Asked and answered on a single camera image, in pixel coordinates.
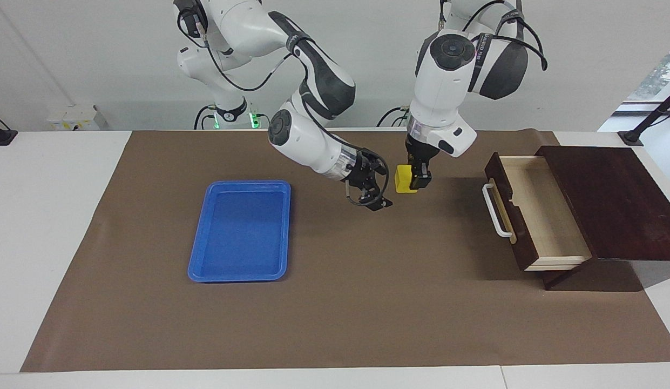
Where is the black table mount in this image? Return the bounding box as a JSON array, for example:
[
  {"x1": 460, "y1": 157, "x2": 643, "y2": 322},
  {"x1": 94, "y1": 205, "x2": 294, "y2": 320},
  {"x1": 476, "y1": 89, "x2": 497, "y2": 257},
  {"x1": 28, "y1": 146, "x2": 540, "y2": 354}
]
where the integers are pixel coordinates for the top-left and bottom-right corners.
[{"x1": 0, "y1": 112, "x2": 18, "y2": 146}]

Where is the brown paper table mat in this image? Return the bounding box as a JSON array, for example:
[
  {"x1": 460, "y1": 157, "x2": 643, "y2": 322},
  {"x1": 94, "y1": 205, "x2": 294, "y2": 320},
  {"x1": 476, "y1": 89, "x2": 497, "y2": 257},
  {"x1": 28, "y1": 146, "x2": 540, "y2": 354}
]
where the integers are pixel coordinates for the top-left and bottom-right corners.
[{"x1": 20, "y1": 129, "x2": 670, "y2": 372}]

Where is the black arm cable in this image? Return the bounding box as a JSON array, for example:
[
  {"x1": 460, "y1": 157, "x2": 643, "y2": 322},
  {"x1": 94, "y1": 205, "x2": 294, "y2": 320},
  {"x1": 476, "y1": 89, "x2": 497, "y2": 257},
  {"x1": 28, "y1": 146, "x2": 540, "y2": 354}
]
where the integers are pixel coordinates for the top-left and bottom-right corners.
[
  {"x1": 175, "y1": 8, "x2": 390, "y2": 207},
  {"x1": 437, "y1": 0, "x2": 549, "y2": 71}
]

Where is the white power strip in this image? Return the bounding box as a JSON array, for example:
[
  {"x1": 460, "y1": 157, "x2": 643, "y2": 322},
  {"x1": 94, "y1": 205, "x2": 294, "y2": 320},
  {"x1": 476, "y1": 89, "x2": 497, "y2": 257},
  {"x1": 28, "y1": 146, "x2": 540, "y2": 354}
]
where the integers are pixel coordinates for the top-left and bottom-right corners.
[{"x1": 48, "y1": 105, "x2": 106, "y2": 131}]

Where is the window with greenery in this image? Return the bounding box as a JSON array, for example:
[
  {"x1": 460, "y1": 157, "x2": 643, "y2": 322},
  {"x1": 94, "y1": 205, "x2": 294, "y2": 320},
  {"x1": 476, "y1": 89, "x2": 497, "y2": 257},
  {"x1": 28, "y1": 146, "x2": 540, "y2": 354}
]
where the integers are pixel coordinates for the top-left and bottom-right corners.
[{"x1": 628, "y1": 41, "x2": 670, "y2": 103}]

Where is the yellow cube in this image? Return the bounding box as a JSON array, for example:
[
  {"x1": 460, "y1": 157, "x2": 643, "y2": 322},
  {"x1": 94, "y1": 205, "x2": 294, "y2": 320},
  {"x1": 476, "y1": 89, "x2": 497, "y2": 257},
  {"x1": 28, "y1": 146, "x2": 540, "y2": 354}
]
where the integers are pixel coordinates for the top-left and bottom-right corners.
[{"x1": 395, "y1": 165, "x2": 419, "y2": 194}]

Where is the dark wooden drawer cabinet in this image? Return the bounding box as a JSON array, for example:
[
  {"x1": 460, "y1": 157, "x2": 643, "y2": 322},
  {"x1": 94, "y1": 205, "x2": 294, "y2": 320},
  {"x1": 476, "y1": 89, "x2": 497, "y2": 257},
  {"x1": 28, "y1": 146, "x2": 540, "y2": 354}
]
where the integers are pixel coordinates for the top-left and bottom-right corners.
[{"x1": 534, "y1": 146, "x2": 670, "y2": 292}]

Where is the wooden drawer with white handle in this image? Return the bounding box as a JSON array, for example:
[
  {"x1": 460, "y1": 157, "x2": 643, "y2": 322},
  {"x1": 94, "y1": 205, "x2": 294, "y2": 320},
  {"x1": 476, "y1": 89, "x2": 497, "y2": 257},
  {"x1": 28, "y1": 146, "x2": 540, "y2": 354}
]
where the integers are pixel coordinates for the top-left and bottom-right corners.
[{"x1": 482, "y1": 152, "x2": 593, "y2": 272}]

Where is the black right base cable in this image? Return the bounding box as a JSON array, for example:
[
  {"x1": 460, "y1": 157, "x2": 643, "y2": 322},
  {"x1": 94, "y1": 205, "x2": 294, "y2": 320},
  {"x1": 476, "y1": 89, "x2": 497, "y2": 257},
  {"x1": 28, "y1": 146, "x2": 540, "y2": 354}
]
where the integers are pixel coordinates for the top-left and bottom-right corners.
[{"x1": 193, "y1": 104, "x2": 216, "y2": 130}]

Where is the blue plastic tray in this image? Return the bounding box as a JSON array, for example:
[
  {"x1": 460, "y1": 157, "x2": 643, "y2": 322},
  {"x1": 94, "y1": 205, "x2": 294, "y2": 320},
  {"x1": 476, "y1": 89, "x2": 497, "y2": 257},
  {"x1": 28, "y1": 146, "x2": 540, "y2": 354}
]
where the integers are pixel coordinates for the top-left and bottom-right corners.
[{"x1": 187, "y1": 180, "x2": 292, "y2": 284}]

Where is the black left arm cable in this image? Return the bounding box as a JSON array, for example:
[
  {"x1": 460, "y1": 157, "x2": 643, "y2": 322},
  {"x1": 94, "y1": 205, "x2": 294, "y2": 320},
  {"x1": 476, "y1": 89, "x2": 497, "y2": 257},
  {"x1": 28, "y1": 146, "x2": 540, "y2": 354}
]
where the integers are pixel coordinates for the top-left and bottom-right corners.
[{"x1": 437, "y1": 0, "x2": 549, "y2": 71}]

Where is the black base cable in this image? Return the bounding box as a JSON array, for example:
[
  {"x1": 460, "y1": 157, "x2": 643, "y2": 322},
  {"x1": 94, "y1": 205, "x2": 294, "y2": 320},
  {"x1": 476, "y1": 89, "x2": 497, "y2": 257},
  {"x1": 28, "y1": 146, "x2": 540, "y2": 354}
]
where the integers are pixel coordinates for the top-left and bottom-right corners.
[
  {"x1": 193, "y1": 104, "x2": 216, "y2": 130},
  {"x1": 377, "y1": 105, "x2": 412, "y2": 128}
]

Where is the black left base cable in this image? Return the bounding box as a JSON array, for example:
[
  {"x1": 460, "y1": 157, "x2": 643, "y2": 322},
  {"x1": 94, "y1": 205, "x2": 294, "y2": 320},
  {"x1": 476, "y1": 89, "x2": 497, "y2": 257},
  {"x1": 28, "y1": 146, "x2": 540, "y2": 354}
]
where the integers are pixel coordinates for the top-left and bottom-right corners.
[{"x1": 377, "y1": 105, "x2": 412, "y2": 128}]

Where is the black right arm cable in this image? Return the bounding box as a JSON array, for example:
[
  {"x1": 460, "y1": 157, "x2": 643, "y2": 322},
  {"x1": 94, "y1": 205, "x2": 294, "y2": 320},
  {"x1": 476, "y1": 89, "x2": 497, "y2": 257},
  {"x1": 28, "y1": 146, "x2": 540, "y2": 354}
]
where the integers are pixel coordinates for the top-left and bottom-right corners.
[{"x1": 175, "y1": 8, "x2": 390, "y2": 207}]

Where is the black clamp stand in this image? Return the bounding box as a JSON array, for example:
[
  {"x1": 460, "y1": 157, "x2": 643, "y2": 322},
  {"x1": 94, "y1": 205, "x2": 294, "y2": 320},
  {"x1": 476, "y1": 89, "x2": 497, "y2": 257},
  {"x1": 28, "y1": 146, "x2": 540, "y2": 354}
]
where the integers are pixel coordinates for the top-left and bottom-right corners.
[{"x1": 618, "y1": 86, "x2": 670, "y2": 146}]

